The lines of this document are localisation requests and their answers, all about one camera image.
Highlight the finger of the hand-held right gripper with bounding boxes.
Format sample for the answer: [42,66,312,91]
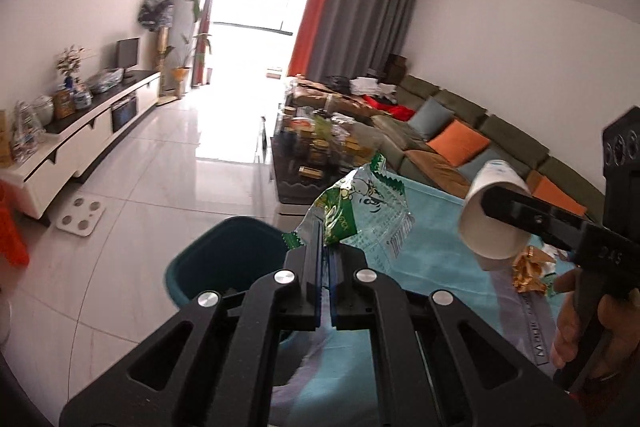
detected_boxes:
[480,186,589,254]

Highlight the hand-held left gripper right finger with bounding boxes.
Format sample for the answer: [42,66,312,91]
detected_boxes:
[327,242,586,427]

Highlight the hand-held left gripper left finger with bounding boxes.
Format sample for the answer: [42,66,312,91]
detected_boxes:
[59,219,331,427]

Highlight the white paper cup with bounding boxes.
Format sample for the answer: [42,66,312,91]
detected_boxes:
[459,159,533,260]

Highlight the green and white snack bag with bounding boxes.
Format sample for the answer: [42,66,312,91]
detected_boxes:
[282,150,413,268]

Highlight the teal trash bin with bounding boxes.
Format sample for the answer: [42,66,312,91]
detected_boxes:
[165,216,313,350]

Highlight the person's right hand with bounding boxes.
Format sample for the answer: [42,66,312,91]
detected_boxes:
[550,269,640,382]

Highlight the orange cushion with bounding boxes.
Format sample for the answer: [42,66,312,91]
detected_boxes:
[532,177,588,218]
[427,119,491,168]

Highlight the crumpled gold wrapper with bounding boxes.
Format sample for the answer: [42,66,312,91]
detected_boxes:
[511,244,558,295]

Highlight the blue-grey cushion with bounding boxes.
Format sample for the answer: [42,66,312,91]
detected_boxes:
[407,99,448,142]
[457,157,488,182]

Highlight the green sofa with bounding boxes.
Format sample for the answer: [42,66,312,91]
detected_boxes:
[287,74,608,228]

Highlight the brown sofa seat mat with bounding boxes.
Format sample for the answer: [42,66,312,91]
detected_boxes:
[405,151,473,198]

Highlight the black coffee table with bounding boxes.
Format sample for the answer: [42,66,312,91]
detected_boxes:
[257,77,401,218]

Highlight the cluster of jars and snacks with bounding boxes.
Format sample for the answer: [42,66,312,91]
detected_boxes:
[280,104,386,178]

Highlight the red cloth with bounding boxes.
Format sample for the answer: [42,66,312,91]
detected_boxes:
[362,94,416,120]

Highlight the brown cardboard boxes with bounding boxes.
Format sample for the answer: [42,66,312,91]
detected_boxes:
[385,54,408,85]

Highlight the brown patterned throw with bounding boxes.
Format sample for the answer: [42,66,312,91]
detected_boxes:
[290,84,373,125]

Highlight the white clothes pile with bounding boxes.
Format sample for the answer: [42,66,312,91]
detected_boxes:
[350,78,388,96]

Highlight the white bathroom scale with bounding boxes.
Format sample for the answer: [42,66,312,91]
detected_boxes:
[55,196,108,237]

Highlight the orange and grey curtain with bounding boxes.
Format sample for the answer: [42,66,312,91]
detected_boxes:
[287,0,418,82]

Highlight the large-leaf potted plant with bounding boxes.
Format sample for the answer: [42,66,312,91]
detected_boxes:
[170,0,213,95]

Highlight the white and black TV cabinet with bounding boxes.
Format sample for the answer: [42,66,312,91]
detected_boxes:
[0,69,162,225]

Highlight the window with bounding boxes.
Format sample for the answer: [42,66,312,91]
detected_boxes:
[210,0,316,35]

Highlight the crumpled plastic bag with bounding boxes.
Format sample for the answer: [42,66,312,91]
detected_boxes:
[87,68,125,94]

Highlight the striped red-grey curtain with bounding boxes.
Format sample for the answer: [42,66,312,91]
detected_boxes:
[187,0,231,88]

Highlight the black monitor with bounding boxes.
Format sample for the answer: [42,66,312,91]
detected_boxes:
[116,38,141,80]

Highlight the white standing air conditioner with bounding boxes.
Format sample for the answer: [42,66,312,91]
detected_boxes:
[162,0,211,100]

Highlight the orange plastic stool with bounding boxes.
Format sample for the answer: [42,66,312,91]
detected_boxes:
[0,179,30,268]

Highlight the brown snack box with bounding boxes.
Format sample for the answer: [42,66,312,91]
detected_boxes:
[54,89,76,120]

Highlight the standing fan with patterned cover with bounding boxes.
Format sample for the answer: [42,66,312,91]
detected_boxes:
[137,0,173,98]

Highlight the white ceramic jar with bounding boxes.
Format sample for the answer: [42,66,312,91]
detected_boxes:
[30,94,55,125]

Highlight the clear plastic bag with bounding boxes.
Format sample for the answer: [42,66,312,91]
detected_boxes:
[12,102,46,162]

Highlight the blue-white vase with flowers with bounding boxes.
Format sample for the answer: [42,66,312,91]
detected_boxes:
[56,46,87,108]

